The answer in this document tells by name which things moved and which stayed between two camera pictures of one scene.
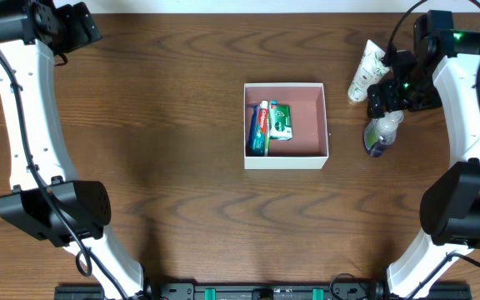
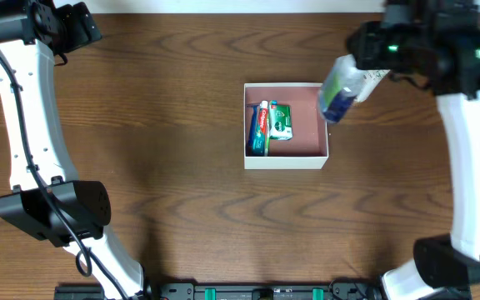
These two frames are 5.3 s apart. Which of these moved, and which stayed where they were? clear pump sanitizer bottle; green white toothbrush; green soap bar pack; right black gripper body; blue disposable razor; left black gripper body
Moved: right black gripper body; clear pump sanitizer bottle
Stayed: green white toothbrush; left black gripper body; green soap bar pack; blue disposable razor
